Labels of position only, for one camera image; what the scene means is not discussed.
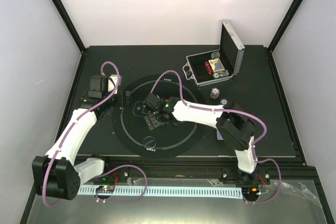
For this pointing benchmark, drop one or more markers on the red dice in case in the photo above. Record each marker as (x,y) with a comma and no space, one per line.
(208,67)

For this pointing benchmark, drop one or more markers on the teal chips case front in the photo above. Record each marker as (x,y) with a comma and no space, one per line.
(221,74)

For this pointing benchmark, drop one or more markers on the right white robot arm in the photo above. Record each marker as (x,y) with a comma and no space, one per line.
(234,126)

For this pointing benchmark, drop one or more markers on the round black poker mat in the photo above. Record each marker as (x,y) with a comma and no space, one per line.
(171,139)

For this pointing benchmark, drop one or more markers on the teal chips case back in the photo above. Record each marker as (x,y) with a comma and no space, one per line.
(215,55)

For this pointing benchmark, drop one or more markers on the blue playing card deck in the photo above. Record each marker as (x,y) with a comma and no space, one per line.
(219,137)

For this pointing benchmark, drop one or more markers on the aluminium poker chip case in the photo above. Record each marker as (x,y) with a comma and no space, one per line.
(231,51)

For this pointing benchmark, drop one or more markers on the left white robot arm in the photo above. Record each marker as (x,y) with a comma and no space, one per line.
(56,174)

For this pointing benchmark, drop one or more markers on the boxed card deck in case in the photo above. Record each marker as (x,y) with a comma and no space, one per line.
(216,65)

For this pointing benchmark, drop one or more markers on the light blue cable duct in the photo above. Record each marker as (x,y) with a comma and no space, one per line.
(166,191)

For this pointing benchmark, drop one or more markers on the white purple chip stack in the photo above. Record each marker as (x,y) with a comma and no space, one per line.
(214,93)

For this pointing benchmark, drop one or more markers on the teal poker chip stack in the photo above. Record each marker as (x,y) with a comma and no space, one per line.
(223,101)

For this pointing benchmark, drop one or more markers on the small circuit board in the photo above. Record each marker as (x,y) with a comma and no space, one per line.
(105,189)

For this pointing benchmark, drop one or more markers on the teal chips case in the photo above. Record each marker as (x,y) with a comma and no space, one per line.
(221,74)
(215,55)

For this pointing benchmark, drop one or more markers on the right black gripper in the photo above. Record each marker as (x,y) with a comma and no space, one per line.
(151,121)

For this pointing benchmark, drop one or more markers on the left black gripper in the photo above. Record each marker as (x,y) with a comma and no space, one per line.
(127,98)

